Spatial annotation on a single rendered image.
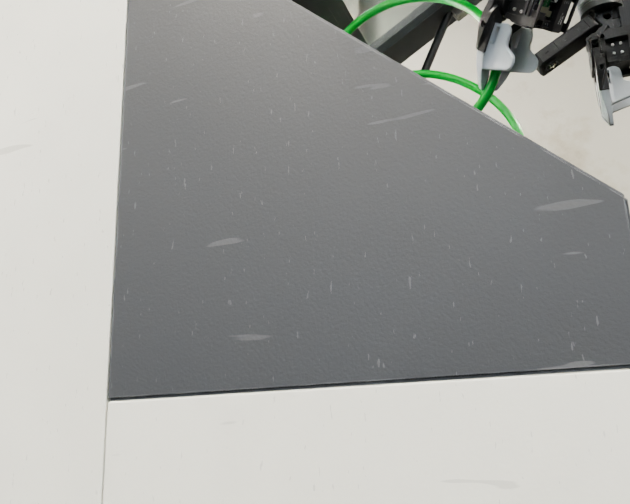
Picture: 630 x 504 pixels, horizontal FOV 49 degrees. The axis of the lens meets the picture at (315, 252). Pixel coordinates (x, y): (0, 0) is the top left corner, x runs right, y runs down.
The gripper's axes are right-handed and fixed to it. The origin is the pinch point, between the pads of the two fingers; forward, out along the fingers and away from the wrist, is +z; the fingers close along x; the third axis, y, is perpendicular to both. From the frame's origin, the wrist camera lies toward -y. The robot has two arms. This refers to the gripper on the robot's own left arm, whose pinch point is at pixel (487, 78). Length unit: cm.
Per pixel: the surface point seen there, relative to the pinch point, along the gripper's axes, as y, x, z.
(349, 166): 10.1, -29.8, 8.3
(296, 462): 26, -41, 34
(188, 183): -4.8, -41.1, 16.8
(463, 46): -235, 253, 42
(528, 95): -186, 266, 56
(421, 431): 33, -33, 26
